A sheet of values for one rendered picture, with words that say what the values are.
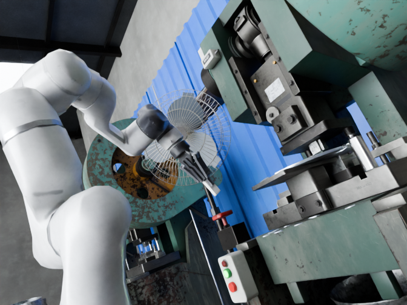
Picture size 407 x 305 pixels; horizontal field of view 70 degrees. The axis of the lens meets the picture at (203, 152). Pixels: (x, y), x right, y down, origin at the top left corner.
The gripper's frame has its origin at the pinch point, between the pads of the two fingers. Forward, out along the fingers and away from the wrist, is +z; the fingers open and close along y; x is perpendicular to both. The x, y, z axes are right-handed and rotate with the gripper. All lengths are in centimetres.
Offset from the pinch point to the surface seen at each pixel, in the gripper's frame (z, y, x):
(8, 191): -223, -628, 49
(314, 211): 20.8, 33.7, -4.1
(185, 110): -38, -41, 53
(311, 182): 14.0, 36.9, -0.9
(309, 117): 1.4, 39.8, 15.8
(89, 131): -198, -465, 202
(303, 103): -2.9, 39.8, 17.8
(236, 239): 17.4, 6.7, -11.6
